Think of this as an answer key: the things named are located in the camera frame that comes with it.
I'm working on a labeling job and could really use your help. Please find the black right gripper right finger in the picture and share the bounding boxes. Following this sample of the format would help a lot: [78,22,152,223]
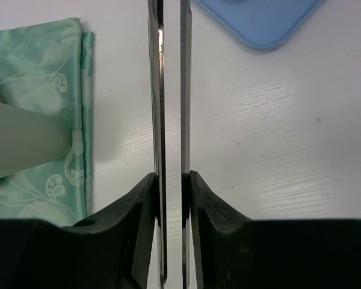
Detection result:
[190,172,361,288]

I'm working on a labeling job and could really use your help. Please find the green satin placemat cloth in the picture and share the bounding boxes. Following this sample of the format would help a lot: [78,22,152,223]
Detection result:
[0,18,94,226]

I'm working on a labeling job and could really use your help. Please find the green ceramic cup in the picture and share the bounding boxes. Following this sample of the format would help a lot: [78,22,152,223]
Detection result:
[0,103,72,178]

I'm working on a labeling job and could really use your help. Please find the blue plastic tray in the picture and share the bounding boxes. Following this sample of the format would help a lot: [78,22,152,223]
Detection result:
[196,0,323,51]

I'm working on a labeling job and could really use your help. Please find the metal tongs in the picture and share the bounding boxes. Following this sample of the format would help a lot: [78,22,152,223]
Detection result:
[147,1,192,288]

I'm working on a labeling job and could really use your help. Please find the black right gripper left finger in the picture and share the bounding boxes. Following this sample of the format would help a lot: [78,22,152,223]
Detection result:
[0,173,158,288]

